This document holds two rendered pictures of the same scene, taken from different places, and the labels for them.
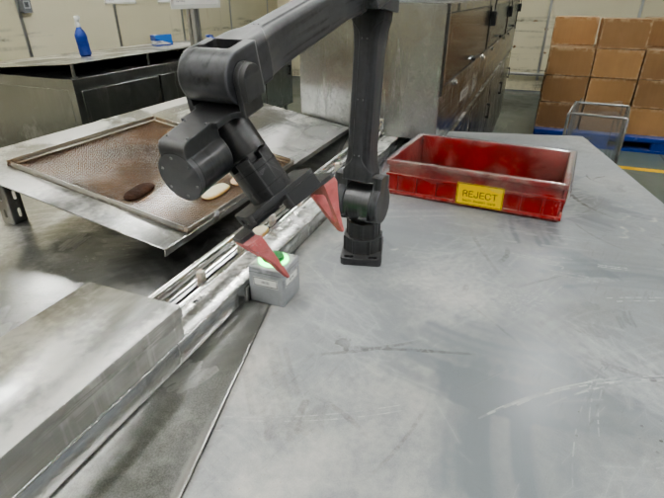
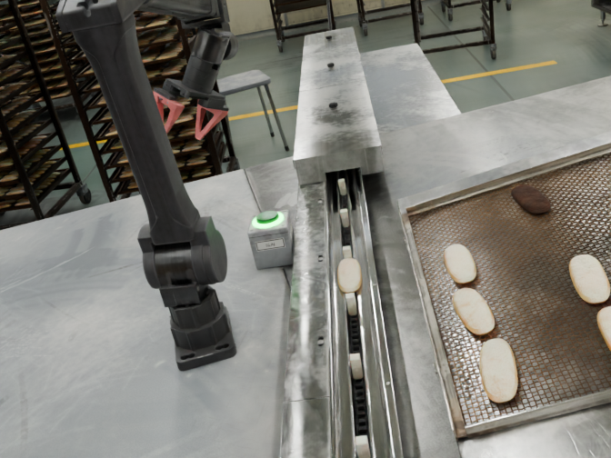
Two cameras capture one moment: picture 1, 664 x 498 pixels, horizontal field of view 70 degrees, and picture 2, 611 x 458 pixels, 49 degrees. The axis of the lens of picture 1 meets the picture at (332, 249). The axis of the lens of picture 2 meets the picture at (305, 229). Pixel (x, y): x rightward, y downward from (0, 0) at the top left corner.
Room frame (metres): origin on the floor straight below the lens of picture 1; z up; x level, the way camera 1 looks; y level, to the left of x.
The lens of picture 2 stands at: (1.79, -0.12, 1.39)
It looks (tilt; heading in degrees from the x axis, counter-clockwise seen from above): 27 degrees down; 164
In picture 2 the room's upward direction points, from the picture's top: 12 degrees counter-clockwise
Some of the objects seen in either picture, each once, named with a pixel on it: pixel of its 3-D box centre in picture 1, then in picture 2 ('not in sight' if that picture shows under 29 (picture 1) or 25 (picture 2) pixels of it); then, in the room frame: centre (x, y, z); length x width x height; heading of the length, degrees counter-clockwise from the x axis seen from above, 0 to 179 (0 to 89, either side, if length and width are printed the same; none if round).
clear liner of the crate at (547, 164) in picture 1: (480, 170); not in sight; (1.33, -0.43, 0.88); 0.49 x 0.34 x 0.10; 63
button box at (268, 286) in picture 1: (274, 285); (275, 247); (0.76, 0.11, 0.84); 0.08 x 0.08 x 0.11; 68
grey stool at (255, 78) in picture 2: not in sight; (246, 115); (-2.13, 0.76, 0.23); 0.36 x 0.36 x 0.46; 87
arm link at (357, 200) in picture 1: (362, 207); (185, 267); (0.91, -0.06, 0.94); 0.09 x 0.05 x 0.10; 153
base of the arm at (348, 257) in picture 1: (363, 235); (198, 318); (0.93, -0.07, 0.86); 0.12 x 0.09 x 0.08; 172
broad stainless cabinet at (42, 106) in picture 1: (140, 119); not in sight; (3.60, 1.42, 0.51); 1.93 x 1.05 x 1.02; 158
